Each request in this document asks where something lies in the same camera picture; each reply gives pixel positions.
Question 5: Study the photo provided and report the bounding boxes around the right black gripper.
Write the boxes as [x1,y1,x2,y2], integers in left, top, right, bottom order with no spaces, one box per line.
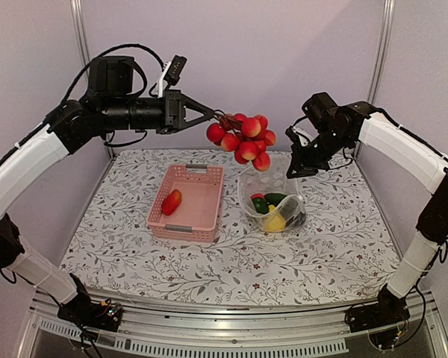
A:
[287,126,352,178]

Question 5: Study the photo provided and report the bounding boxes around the red lychee toy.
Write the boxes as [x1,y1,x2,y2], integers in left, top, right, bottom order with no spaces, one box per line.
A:
[206,123,226,145]

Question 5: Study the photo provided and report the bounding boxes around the green toy cucumber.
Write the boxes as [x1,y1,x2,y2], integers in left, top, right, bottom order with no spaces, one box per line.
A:
[264,192,287,207]

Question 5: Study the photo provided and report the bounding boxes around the clear dotted zip bag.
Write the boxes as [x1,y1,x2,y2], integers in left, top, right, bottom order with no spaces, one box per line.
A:
[237,154,306,233]

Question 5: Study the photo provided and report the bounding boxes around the purple toy eggplant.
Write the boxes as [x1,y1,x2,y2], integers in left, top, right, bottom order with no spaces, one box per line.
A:
[280,198,306,230]

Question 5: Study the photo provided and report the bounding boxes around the green toy vegetable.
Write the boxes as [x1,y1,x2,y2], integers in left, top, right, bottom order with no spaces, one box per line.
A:
[251,196,270,215]

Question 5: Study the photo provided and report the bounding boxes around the yellow toy pear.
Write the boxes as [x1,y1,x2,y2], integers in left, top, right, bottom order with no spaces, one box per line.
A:
[263,204,286,233]

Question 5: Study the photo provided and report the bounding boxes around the red orange mango toy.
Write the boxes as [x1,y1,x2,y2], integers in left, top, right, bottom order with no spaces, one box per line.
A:
[161,189,182,216]

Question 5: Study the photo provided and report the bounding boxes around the pink plastic basket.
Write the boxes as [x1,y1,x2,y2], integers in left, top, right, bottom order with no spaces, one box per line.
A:
[147,164,224,242]

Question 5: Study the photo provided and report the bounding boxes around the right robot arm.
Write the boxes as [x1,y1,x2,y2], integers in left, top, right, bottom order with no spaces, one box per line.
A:
[285,92,448,325]

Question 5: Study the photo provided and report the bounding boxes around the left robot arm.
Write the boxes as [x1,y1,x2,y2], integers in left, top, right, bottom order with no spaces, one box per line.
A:
[0,55,214,324]

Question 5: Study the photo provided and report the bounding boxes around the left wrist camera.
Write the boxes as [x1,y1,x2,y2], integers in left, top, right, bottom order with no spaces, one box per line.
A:
[149,55,187,98]

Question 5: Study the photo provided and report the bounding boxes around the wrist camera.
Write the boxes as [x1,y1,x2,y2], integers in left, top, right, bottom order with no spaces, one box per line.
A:
[149,55,187,98]
[302,92,337,128]

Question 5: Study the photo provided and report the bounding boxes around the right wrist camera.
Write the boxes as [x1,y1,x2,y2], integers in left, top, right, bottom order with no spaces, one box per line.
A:
[302,92,337,128]

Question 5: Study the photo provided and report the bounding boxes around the left aluminium post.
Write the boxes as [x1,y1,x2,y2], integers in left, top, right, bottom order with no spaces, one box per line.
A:
[69,0,90,65]

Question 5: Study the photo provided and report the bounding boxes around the aluminium post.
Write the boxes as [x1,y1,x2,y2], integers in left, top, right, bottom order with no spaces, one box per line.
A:
[367,0,396,104]
[69,0,90,65]

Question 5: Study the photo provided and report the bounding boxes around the aluminium front rail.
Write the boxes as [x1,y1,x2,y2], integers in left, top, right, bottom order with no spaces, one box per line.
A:
[16,289,448,357]

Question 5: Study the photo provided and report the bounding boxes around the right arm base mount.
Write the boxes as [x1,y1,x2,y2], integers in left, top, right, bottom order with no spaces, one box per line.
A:
[344,294,410,333]

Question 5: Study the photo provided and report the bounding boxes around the right aluminium post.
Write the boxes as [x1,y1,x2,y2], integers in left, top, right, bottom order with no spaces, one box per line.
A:
[367,0,396,104]

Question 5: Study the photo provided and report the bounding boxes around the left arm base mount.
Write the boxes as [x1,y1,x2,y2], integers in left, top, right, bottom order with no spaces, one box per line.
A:
[57,292,122,332]

